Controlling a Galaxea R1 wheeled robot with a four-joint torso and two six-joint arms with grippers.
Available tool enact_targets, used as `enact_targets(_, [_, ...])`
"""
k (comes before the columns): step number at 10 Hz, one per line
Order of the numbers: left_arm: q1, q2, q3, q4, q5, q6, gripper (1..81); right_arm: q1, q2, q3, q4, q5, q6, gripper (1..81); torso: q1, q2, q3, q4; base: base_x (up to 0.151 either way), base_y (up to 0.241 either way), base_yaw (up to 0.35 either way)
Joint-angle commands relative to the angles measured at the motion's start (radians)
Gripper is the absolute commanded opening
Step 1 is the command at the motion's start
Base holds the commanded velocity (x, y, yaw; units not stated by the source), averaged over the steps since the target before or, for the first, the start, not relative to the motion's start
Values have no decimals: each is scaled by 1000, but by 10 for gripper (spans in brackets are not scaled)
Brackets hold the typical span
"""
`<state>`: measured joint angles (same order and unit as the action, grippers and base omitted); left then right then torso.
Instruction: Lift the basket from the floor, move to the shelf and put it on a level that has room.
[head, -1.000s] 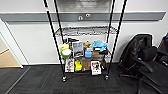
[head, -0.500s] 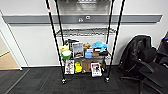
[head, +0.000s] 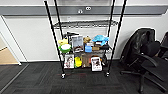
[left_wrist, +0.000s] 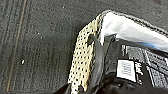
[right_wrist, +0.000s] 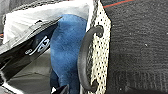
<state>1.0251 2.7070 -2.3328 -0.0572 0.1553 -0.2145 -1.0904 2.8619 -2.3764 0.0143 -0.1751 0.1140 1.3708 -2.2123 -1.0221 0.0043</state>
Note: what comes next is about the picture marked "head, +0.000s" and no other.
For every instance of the blue cup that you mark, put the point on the blue cup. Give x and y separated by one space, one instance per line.
88 49

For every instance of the low brown cardboard box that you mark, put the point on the low brown cardboard box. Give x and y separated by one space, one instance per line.
86 60

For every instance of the small yellow toy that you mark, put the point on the small yellow toy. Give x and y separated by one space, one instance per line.
78 62

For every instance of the blue plush toy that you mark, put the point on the blue plush toy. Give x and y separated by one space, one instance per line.
100 39

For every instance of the black bag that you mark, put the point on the black bag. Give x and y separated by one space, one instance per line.
70 34

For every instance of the green and white bowl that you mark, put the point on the green and white bowl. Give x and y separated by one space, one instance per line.
65 49

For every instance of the white box with red print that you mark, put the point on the white box with red print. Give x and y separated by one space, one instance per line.
96 64

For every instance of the white and red picture box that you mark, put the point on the white and red picture box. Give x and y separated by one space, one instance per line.
69 61

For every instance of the black office chair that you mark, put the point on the black office chair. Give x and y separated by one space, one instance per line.
140 50

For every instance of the pale door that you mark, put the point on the pale door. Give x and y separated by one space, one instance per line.
2 43

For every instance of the white wall socket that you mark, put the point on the white wall socket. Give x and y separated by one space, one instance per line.
80 11
88 8

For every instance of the grey wall band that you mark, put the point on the grey wall band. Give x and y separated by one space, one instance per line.
33 10

